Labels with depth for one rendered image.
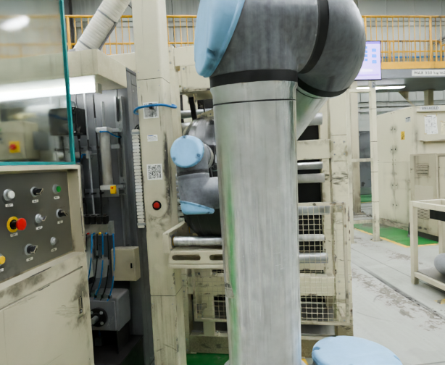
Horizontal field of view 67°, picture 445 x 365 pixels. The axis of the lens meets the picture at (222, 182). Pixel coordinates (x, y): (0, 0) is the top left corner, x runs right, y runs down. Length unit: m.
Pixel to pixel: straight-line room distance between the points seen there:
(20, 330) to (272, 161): 1.08
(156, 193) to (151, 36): 0.73
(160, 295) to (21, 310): 0.67
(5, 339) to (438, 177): 5.20
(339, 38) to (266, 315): 0.37
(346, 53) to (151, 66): 1.29
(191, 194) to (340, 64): 0.54
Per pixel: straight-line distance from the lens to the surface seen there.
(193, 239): 1.54
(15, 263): 1.35
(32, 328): 1.37
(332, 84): 0.54
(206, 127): 1.46
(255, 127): 0.41
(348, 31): 0.49
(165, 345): 1.85
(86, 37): 2.22
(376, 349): 0.72
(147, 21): 1.76
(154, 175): 1.63
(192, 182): 0.91
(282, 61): 0.43
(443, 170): 5.60
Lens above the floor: 1.24
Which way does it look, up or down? 3 degrees down
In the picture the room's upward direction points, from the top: 3 degrees counter-clockwise
